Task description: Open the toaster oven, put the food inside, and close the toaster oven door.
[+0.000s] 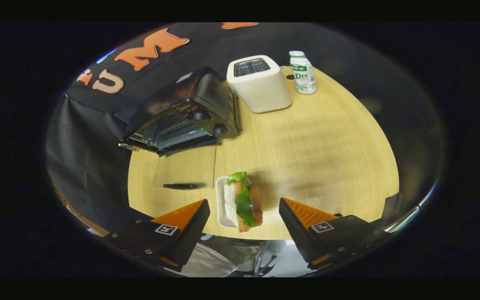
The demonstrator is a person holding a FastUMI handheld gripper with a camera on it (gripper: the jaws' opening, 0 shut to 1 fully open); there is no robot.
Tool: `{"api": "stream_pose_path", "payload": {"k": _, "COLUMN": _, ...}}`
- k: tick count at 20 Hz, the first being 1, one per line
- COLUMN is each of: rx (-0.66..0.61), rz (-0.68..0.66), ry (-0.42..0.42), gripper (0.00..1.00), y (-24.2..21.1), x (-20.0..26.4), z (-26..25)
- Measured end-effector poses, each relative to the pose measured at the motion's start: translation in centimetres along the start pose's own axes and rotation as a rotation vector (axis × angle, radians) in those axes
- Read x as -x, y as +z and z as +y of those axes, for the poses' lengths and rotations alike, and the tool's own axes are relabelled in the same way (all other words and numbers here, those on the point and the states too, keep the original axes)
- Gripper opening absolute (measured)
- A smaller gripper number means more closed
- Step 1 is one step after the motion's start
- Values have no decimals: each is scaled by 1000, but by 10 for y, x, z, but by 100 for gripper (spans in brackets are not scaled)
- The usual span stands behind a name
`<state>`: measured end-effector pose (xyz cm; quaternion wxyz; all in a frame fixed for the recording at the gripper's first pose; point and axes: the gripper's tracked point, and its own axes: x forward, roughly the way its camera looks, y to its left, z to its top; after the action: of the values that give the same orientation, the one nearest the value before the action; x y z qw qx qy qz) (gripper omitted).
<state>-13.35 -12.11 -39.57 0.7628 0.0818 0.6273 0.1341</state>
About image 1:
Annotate white ribbed tray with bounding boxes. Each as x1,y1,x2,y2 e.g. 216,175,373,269
215,177,240,229

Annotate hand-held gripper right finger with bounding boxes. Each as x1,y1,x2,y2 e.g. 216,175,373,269
279,197,391,270

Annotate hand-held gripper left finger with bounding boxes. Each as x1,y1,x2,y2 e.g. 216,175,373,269
98,198,211,272

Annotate white pop-up toaster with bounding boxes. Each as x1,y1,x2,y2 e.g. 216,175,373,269
227,55,293,113

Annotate black toaster oven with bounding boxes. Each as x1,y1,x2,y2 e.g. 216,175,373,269
118,67,243,190

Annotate white bottle green label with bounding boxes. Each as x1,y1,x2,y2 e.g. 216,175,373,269
289,50,317,95

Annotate lettuce sandwich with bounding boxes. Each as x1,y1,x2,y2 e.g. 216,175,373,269
223,172,263,233

